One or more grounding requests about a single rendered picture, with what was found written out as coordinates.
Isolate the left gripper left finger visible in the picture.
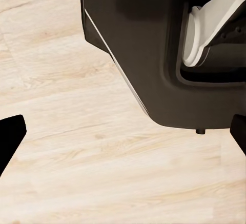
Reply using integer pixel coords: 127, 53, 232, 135
0, 114, 27, 175

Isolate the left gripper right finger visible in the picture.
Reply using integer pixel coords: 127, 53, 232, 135
230, 114, 246, 155

